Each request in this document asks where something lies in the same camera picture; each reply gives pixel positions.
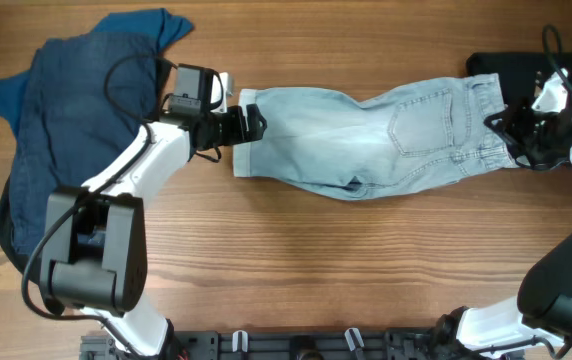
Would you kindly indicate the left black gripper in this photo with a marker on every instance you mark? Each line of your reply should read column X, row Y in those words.
column 238, row 132

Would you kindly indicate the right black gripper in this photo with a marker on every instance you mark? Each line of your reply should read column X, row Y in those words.
column 501, row 124

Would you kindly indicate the light blue denim shorts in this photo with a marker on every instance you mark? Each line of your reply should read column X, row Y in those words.
column 412, row 138

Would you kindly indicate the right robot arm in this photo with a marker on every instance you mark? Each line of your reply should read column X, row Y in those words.
column 540, row 315

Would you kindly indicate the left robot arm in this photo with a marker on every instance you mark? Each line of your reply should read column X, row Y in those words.
column 93, row 256

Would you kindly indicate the black folded garment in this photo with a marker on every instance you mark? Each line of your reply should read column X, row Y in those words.
column 520, row 73

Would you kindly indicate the blue t-shirt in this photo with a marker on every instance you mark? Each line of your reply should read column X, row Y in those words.
column 158, row 24

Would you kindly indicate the dark blue denim garment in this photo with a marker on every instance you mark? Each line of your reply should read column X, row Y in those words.
column 79, row 113

